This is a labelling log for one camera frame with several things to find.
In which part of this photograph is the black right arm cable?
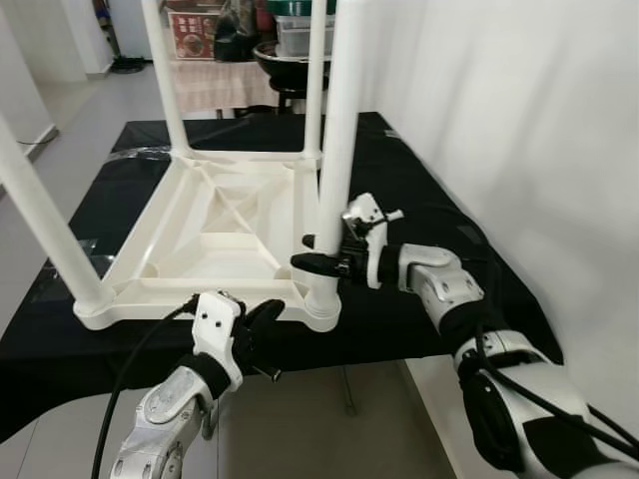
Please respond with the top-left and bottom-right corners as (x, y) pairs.
(379, 205), (639, 470)

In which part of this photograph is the black tablecloth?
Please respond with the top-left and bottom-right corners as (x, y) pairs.
(0, 110), (565, 445)

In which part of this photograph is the green pot lid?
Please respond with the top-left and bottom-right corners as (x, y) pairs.
(275, 0), (335, 15)

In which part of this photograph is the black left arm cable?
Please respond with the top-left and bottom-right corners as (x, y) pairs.
(90, 294), (201, 479)

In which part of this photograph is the clear plastic bag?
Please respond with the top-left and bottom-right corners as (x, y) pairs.
(103, 144), (183, 164)

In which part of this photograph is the clear plastic container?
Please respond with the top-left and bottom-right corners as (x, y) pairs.
(275, 12), (335, 56)

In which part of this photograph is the black shiny pan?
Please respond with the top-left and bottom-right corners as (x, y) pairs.
(215, 0), (263, 63)

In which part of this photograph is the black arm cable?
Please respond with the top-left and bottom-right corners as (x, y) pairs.
(90, 294), (201, 479)
(379, 205), (639, 470)

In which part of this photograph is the grey tape patch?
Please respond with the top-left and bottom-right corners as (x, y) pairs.
(454, 225), (490, 248)

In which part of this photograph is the clear box orange lid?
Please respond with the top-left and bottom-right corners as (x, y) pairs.
(163, 0), (226, 61)

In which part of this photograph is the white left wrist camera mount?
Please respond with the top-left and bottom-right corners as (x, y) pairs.
(190, 289), (247, 392)

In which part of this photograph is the red food poster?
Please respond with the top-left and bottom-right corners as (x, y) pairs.
(172, 12), (219, 59)

